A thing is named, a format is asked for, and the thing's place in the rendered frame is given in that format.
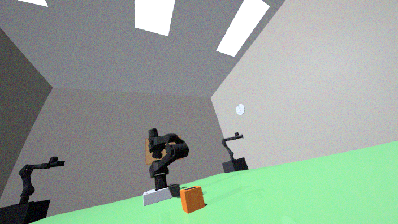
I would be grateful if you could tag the orange block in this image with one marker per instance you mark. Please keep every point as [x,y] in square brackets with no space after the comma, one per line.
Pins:
[192,199]

